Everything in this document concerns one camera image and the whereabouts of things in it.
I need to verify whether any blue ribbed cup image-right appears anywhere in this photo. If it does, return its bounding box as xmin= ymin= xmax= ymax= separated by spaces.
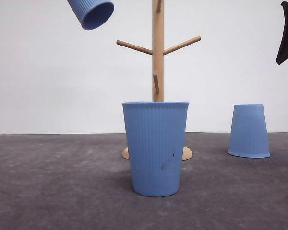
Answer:
xmin=228 ymin=104 xmax=270 ymax=158

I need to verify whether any blue ribbed cup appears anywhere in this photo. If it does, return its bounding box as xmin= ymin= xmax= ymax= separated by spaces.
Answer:
xmin=122 ymin=102 xmax=189 ymax=197

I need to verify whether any blue ribbed cup image-left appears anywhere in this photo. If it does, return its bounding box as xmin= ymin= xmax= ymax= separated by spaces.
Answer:
xmin=67 ymin=0 xmax=115 ymax=31

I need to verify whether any wooden mug tree stand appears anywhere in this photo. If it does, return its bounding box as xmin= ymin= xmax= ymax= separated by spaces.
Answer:
xmin=116 ymin=0 xmax=202 ymax=161

